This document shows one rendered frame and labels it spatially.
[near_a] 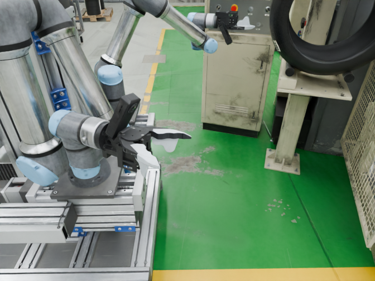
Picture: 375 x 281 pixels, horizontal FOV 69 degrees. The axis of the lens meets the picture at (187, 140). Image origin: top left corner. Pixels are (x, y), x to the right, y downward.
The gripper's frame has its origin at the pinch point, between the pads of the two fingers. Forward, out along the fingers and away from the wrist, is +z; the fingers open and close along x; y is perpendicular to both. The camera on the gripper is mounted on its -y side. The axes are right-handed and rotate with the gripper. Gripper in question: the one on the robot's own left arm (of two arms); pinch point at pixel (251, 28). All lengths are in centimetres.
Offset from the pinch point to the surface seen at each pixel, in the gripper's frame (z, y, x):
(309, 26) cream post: 30.4, -2.7, 27.7
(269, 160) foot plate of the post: 25, -107, 30
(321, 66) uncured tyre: 36.5, -12.5, -12.1
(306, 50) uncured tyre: 30.8, -13.1, 15.1
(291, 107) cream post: 32, -56, 28
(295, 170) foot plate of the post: 45, -106, 23
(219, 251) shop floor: 3, -108, -61
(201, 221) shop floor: -12, -108, -44
